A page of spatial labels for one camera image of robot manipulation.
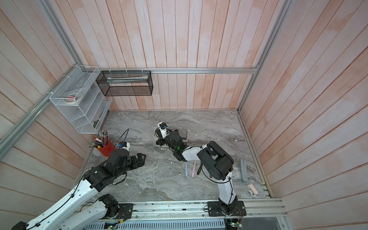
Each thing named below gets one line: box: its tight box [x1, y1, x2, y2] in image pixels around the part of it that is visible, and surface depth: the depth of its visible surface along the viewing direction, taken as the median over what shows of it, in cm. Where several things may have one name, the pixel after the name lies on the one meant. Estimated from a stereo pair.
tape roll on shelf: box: [63, 92, 83, 104], surface depth 75 cm
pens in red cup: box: [87, 129, 109, 149], surface depth 88 cm
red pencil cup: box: [96, 139, 117, 158], surface depth 90 cm
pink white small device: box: [246, 183, 259, 197], surface depth 80 cm
